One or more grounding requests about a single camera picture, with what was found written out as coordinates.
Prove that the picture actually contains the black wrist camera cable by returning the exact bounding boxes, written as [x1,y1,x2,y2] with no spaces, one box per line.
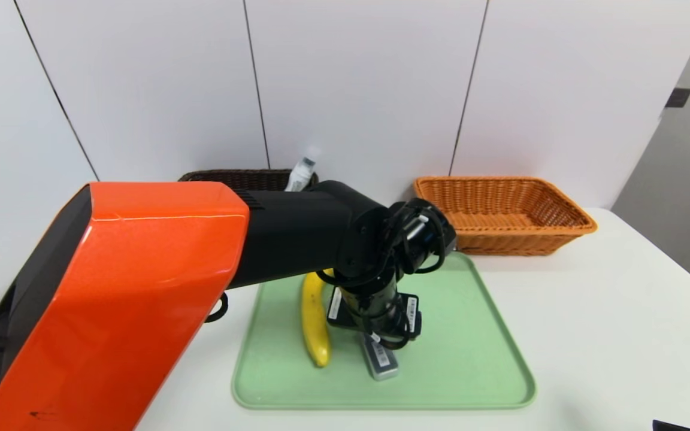
[318,202,449,351]

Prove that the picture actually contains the grey transparent plastic case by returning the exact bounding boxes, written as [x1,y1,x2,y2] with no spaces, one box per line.
[360,332,400,382]

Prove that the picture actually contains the yellow banana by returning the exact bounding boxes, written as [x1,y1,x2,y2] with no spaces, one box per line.
[301,271,332,368]

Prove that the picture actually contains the dark brown wicker basket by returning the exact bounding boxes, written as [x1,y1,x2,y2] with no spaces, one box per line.
[178,169,320,192]

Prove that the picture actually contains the orange wicker basket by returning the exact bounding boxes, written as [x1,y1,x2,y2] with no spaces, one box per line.
[413,175,599,257]

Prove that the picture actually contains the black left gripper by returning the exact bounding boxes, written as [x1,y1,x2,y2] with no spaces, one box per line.
[326,272,422,339]

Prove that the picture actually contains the white plastic bottle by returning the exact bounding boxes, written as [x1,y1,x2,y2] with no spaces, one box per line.
[285,147,322,192]

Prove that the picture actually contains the light green plastic tray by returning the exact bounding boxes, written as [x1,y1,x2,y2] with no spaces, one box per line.
[232,251,537,411]

